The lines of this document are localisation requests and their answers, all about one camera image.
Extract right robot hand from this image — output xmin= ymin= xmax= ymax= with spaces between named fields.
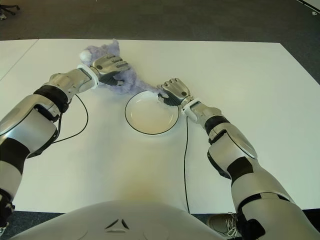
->
xmin=156 ymin=77 xmax=193 ymax=106

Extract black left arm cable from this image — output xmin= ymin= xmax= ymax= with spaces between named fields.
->
xmin=53 ymin=93 xmax=89 ymax=145

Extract purple plush doll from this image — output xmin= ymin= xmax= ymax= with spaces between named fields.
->
xmin=79 ymin=38 xmax=163 ymax=97

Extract black office chair base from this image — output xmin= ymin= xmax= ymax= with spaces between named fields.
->
xmin=0 ymin=0 xmax=21 ymax=16

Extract silver robot torso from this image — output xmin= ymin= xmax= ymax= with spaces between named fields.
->
xmin=9 ymin=199 xmax=221 ymax=240

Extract white panel edge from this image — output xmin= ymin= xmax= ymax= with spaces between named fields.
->
xmin=296 ymin=0 xmax=320 ymax=7

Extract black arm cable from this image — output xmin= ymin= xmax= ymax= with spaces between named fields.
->
xmin=183 ymin=116 xmax=192 ymax=215
xmin=53 ymin=93 xmax=89 ymax=145

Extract grey laced sneaker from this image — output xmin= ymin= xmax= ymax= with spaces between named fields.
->
xmin=206 ymin=212 xmax=242 ymax=237

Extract white plate black rim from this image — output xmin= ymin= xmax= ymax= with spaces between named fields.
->
xmin=124 ymin=90 xmax=180 ymax=137

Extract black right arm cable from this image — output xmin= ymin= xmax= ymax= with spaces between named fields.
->
xmin=183 ymin=116 xmax=192 ymax=215

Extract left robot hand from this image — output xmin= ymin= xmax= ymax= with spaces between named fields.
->
xmin=89 ymin=55 xmax=131 ymax=87

